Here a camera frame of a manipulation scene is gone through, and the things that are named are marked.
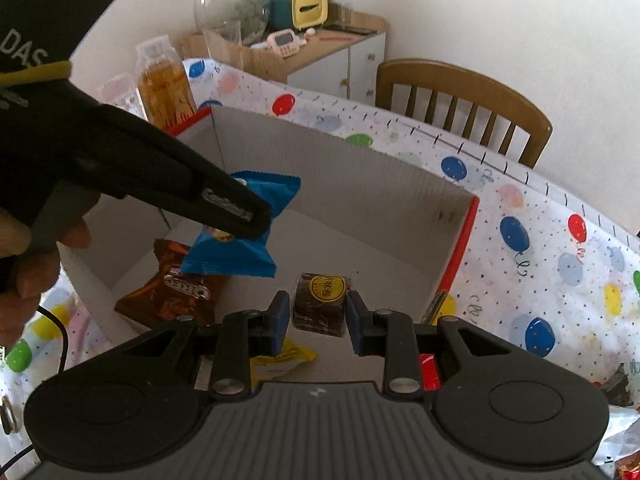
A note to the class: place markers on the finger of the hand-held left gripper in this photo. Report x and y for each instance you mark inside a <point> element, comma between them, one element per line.
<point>235,210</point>

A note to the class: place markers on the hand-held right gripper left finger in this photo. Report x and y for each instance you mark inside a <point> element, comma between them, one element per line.
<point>281,325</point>

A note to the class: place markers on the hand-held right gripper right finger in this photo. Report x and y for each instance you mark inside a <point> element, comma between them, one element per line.
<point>356,325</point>

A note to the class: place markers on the dark cake packet yellow label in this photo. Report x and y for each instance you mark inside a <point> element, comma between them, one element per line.
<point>320,310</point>

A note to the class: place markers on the blue snack packet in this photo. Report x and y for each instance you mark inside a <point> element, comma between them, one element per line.
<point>235,255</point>

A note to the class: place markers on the white cardboard box red rim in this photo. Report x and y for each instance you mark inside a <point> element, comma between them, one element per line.
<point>350,185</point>

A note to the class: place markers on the clear bag of orange snacks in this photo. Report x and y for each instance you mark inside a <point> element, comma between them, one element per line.
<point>165,90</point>

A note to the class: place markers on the person's left hand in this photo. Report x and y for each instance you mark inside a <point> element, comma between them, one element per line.
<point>42,275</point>

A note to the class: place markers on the yellow snack packet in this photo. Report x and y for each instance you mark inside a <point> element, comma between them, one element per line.
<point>285,360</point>

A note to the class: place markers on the brown cookie packet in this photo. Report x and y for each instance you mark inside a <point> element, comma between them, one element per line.
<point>165,300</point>

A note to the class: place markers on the brown open carton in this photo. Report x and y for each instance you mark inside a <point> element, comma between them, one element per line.
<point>260,62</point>

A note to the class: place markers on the white cabinet wooden top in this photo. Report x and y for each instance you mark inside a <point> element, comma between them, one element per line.
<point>325,65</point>

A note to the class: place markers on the balloon print tablecloth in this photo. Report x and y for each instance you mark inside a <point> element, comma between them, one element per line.
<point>525,285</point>

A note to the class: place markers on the pink toy phone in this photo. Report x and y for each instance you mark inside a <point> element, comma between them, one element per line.
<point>282,42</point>

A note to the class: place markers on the clear glass bowl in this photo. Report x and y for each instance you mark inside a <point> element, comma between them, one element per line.
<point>215,5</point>

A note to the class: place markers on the green and yellow tissue box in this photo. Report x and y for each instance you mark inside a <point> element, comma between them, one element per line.
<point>310,7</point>

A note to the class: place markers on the clear glass cup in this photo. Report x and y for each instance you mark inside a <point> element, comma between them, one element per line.
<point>340,15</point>

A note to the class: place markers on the wooden chair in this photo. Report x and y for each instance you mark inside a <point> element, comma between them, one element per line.
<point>450,75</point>

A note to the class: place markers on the clear plastic bag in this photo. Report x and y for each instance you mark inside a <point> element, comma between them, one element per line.
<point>622,435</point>

